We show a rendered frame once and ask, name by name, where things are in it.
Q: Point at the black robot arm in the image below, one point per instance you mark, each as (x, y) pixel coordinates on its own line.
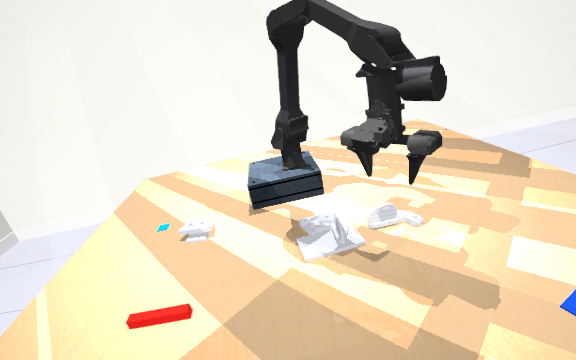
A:
(414, 79)

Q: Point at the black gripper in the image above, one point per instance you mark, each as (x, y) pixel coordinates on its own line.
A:
(420, 144)

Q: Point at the red rectangular bar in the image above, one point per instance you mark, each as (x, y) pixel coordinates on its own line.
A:
(159, 316)

